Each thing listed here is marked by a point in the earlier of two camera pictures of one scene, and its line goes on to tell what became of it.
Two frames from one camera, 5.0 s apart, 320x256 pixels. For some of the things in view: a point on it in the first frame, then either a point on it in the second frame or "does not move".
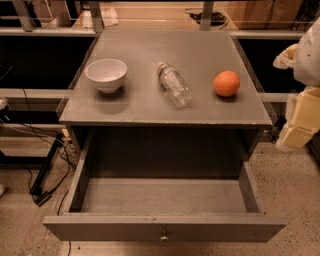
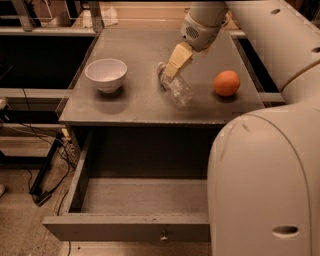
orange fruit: x=226 y=83 does not move
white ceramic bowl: x=107 y=74 does not move
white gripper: x=310 y=63 -> x=201 y=35
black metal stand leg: x=41 y=195 does not move
